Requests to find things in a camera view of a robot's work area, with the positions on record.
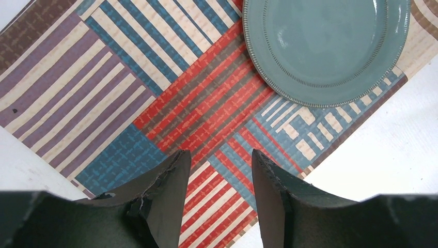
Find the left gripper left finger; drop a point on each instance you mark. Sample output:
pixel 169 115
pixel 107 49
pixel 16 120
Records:
pixel 144 212

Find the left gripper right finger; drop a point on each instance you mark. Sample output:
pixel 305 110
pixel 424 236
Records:
pixel 294 213

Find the brown striped placemat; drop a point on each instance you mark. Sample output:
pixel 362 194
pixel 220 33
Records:
pixel 103 91

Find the large teal plate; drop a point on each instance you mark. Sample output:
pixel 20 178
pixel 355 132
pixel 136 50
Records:
pixel 325 53

